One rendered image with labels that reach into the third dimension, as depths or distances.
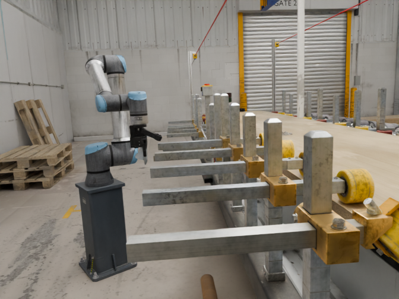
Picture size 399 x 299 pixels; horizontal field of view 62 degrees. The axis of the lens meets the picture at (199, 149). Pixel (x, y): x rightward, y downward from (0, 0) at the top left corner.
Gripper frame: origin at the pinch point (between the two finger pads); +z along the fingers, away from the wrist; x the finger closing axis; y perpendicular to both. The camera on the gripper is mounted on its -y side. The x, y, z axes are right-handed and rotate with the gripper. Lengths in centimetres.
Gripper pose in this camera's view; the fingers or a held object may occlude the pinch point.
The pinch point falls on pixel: (146, 162)
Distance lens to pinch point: 176.9
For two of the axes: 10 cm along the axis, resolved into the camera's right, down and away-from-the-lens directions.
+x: 0.8, 1.6, -9.8
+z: 0.5, 9.8, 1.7
